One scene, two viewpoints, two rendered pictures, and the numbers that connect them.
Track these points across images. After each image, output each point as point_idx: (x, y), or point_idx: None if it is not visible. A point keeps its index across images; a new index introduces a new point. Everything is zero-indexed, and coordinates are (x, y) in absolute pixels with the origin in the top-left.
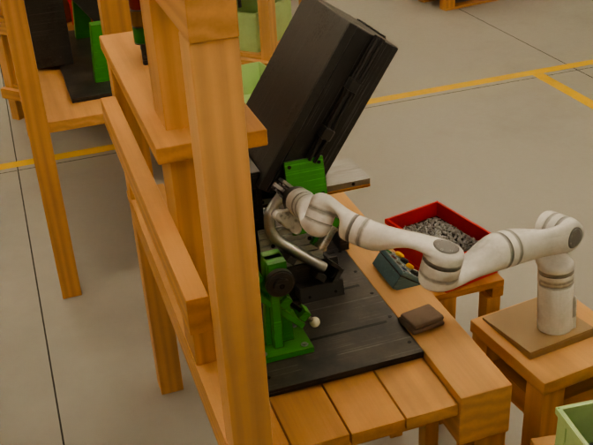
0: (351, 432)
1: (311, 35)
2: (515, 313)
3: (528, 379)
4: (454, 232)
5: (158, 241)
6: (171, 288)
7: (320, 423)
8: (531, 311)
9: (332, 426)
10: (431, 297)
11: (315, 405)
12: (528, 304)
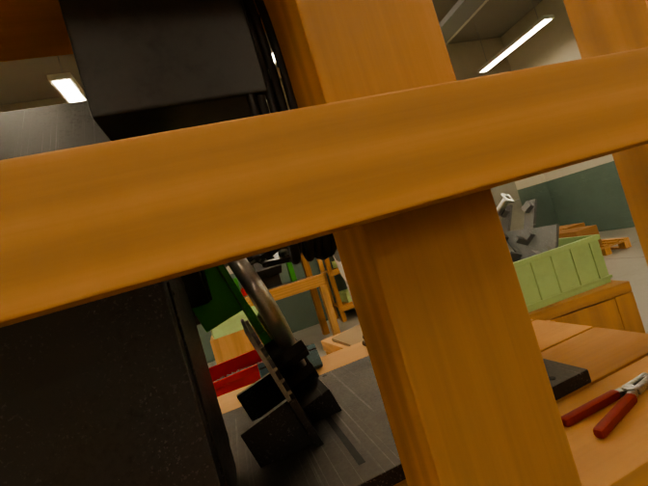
0: (589, 327)
1: (71, 125)
2: (354, 338)
3: None
4: (222, 378)
5: (487, 100)
6: (612, 144)
7: (598, 340)
8: (353, 335)
9: (595, 335)
10: (340, 350)
11: (567, 352)
12: (342, 338)
